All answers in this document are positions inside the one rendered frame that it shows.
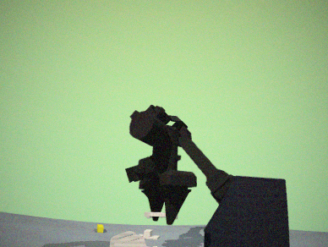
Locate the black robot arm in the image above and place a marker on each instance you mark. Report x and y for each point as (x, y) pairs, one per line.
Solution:
(150, 126)

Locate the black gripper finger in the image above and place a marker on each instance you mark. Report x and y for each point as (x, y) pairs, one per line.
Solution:
(174, 199)
(156, 200)

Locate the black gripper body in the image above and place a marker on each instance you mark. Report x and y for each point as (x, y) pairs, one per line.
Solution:
(169, 176)

